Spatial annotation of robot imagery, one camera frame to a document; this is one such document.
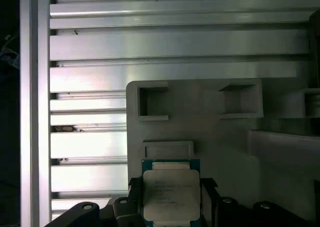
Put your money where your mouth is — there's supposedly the silver topped CPU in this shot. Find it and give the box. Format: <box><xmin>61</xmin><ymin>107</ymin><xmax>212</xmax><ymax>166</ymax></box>
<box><xmin>141</xmin><ymin>158</ymin><xmax>201</xmax><ymax>225</ymax></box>

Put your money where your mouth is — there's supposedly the black open PC case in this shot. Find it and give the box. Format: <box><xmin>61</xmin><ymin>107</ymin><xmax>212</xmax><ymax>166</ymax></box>
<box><xmin>308</xmin><ymin>9</ymin><xmax>320</xmax><ymax>135</ymax></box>

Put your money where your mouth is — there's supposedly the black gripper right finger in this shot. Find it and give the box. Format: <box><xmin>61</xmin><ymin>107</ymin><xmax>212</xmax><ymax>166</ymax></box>
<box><xmin>199</xmin><ymin>177</ymin><xmax>311</xmax><ymax>227</ymax></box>

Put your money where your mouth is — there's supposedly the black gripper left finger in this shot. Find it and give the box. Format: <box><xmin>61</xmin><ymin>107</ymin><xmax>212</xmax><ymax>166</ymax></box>
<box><xmin>44</xmin><ymin>176</ymin><xmax>145</xmax><ymax>227</ymax></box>

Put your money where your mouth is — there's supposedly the grey plastic parts rack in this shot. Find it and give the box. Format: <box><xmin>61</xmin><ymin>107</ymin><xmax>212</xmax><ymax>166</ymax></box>
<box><xmin>126</xmin><ymin>78</ymin><xmax>320</xmax><ymax>227</ymax></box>

